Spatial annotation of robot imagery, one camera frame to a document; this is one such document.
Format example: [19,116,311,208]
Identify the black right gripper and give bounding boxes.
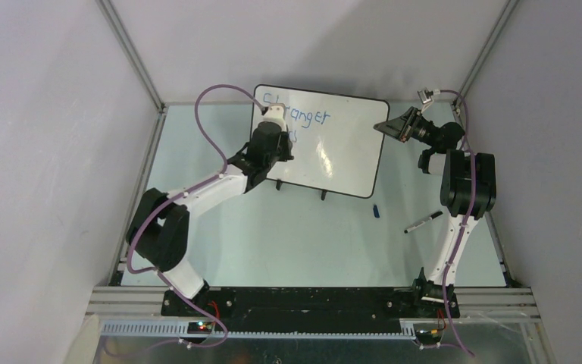
[375,105,439,148]

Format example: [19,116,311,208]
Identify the white whiteboard black frame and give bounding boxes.
[254,84,390,199]

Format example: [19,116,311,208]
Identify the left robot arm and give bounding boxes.
[126,119,293,316]

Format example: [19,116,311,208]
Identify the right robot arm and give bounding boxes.
[374,107,496,317]

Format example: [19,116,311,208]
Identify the black marker pen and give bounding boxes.
[403,210,443,234]

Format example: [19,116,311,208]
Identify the wire whiteboard stand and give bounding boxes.
[275,179,328,201]

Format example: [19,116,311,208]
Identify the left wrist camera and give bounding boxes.
[261,103,289,132]

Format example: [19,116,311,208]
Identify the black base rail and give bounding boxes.
[162,286,460,335]

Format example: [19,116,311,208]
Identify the grey cable duct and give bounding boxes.
[100,319,416,340]

